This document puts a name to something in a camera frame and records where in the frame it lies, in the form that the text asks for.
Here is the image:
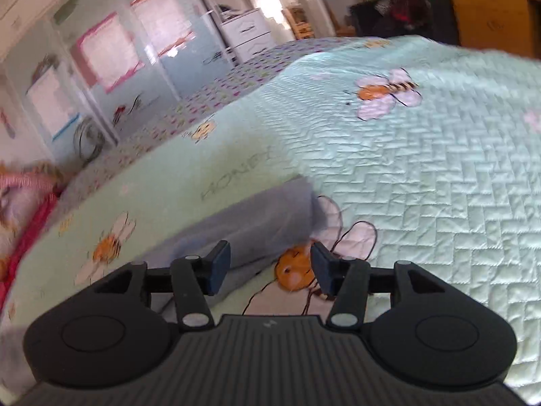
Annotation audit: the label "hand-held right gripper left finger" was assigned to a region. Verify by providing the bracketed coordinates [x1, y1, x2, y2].
[93, 240, 231, 333]

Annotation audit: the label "blue bordered poster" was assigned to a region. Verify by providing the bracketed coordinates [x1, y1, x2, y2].
[25, 65, 81, 142]

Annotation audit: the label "wooden desk with drawers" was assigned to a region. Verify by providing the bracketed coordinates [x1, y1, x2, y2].
[442, 0, 541, 58]

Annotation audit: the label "pink floral rolled quilt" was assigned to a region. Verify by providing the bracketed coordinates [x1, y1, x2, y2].
[0, 161, 64, 263]

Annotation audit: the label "white drawer cabinet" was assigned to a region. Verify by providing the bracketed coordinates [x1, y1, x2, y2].
[220, 8, 277, 62]

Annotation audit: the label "blue fleece pants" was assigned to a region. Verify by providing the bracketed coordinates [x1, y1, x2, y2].
[139, 175, 326, 318]

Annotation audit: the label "wooden chair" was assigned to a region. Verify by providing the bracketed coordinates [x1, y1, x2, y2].
[283, 6, 315, 39]

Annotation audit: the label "pile of dark red clothes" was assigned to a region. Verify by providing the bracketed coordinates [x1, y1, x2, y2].
[372, 0, 442, 24]

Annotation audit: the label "green bee print quilted blanket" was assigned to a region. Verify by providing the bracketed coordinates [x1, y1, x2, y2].
[0, 34, 541, 402]

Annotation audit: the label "black armchair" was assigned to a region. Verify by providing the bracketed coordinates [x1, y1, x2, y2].
[349, 0, 461, 45]

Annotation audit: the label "pink bordered poster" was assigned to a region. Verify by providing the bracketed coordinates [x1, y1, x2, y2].
[70, 12, 144, 94]
[131, 0, 197, 53]

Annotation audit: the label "heart print bedsheet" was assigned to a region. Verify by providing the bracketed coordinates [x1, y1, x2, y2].
[59, 36, 373, 204]

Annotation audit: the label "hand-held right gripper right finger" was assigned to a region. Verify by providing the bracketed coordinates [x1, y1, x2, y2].
[310, 240, 446, 333]

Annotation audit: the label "white door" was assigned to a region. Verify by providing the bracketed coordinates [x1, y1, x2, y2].
[291, 0, 339, 39]

